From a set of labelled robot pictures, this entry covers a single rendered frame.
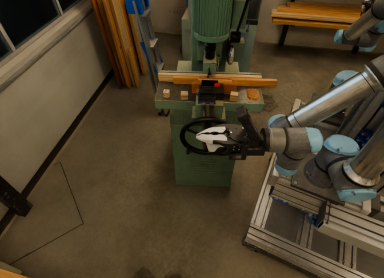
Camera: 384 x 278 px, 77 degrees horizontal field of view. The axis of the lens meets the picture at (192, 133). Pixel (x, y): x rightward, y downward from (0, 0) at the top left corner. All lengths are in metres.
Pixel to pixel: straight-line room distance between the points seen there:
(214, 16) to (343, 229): 1.07
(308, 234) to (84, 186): 1.70
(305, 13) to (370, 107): 2.27
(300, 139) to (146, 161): 1.65
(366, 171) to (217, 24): 0.82
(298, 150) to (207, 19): 0.70
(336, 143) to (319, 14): 2.46
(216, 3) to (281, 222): 1.34
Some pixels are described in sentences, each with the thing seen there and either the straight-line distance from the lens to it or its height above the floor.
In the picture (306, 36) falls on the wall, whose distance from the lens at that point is 3.98.
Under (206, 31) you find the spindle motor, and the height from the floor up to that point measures 1.25.
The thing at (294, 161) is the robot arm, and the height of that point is 1.16.
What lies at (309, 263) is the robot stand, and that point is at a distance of 1.72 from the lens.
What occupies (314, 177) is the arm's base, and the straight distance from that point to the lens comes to 1.19.
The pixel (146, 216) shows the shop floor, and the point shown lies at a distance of 1.95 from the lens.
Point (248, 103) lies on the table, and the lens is 1.36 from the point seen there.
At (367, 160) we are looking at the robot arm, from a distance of 0.94.
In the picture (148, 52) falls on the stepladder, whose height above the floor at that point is 0.72.
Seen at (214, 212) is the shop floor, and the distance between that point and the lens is 1.94.
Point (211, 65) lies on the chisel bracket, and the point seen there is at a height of 1.06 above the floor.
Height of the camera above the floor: 1.77
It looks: 48 degrees down
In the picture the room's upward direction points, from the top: straight up
